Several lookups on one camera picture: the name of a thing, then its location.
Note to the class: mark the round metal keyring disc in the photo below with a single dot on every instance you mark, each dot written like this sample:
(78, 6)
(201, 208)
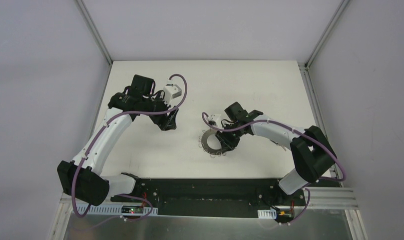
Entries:
(210, 144)

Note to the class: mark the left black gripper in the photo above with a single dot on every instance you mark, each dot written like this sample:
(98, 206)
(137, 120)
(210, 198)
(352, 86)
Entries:
(165, 117)

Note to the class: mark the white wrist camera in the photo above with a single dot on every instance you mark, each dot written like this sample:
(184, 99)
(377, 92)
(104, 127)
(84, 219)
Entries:
(171, 91)
(215, 120)

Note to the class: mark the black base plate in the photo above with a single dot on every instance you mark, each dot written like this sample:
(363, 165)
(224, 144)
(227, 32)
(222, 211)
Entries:
(213, 197)

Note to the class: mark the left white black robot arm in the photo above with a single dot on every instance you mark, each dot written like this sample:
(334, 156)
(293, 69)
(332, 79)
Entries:
(81, 177)

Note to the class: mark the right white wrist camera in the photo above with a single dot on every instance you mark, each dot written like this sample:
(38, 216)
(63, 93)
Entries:
(215, 120)

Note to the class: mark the right white cable duct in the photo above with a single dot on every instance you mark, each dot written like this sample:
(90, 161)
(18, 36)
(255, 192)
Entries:
(267, 214)

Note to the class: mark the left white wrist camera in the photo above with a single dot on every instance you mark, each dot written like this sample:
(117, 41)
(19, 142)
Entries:
(171, 91)

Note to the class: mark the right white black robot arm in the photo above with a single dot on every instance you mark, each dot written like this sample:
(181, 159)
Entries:
(311, 152)

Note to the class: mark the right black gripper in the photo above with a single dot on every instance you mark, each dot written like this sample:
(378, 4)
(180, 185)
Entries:
(228, 135)

